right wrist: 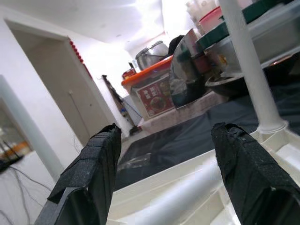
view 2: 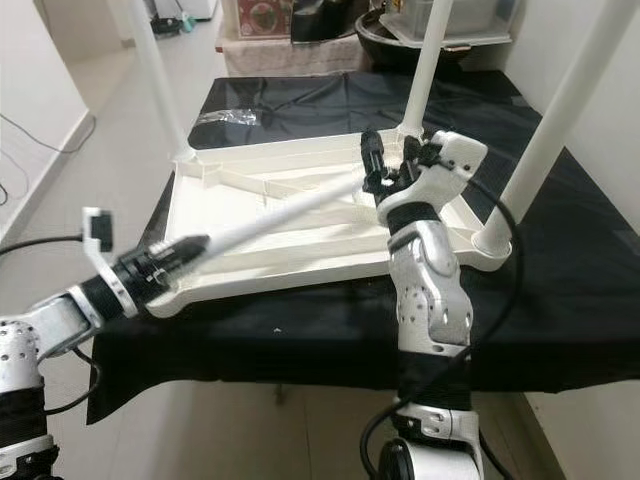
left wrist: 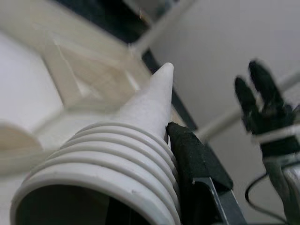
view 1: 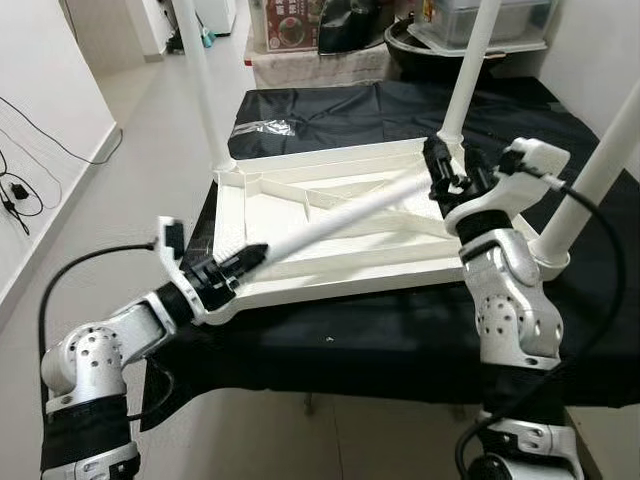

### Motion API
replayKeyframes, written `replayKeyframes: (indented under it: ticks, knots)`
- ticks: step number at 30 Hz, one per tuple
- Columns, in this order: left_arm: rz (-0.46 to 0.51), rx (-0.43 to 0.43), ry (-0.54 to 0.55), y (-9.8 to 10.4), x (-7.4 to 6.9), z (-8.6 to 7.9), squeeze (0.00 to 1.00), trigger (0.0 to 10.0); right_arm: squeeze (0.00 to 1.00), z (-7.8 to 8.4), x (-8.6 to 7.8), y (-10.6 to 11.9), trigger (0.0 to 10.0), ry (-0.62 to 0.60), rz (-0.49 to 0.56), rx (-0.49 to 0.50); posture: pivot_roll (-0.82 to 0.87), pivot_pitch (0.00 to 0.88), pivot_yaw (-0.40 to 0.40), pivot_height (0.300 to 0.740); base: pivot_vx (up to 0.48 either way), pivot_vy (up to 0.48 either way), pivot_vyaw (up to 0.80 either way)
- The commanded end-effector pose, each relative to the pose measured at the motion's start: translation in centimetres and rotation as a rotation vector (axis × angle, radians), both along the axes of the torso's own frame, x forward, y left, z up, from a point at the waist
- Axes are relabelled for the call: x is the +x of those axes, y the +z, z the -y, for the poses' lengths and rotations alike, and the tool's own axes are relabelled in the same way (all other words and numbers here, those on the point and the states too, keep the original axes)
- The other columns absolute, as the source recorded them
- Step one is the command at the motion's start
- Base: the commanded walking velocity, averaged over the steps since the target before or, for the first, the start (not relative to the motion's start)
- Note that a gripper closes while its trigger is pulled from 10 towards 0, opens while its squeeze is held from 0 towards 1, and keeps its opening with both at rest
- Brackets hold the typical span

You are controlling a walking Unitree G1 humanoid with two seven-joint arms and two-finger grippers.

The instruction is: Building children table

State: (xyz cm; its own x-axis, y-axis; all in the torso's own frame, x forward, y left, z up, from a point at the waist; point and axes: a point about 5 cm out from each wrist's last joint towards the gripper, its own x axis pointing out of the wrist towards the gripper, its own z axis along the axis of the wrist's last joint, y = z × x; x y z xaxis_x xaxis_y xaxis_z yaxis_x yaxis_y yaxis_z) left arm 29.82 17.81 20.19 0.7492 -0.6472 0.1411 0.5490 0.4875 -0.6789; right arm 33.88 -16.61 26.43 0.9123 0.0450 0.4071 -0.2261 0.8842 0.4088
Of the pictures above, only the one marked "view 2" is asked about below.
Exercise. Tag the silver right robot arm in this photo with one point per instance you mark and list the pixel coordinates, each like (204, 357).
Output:
(435, 290)

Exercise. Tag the clear plastic bag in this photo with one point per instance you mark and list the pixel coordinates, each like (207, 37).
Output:
(225, 117)

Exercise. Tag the black bag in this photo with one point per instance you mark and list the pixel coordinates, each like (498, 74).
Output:
(325, 20)

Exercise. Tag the beige covered bench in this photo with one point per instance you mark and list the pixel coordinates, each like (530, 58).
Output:
(290, 58)

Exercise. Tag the black round basin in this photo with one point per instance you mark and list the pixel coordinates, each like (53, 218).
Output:
(380, 50)

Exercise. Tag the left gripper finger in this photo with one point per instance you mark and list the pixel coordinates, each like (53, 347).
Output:
(185, 250)

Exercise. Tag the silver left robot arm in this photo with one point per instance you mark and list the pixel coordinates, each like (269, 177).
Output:
(50, 330)

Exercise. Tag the white plastic table leg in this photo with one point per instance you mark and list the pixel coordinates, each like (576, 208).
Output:
(428, 60)
(280, 212)
(160, 85)
(560, 130)

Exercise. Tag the cream plastic table top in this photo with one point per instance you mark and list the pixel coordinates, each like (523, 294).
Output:
(260, 260)

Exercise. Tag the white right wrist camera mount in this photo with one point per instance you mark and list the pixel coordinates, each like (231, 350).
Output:
(460, 150)

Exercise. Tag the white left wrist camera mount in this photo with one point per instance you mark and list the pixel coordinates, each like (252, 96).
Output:
(112, 275)

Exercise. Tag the black tablecloth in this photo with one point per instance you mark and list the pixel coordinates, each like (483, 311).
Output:
(310, 340)

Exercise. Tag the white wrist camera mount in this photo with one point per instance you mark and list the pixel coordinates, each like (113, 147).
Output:
(460, 150)
(112, 275)

